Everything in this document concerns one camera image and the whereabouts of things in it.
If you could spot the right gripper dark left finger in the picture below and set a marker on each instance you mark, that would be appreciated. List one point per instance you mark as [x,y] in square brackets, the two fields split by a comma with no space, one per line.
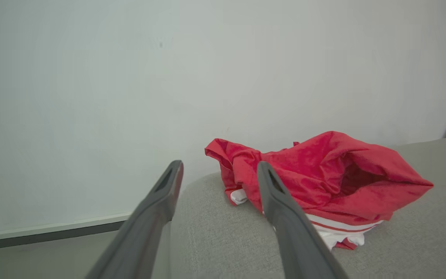
[141,228]

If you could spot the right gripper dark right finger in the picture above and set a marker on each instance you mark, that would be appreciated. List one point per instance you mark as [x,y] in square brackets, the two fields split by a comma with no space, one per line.
[292,232]

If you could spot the grey fabric sofa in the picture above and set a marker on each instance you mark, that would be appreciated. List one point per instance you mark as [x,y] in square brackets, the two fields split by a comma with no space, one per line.
[223,240]

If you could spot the white and black baseboard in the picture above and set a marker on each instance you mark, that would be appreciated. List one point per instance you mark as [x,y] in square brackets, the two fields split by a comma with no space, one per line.
[33,234]

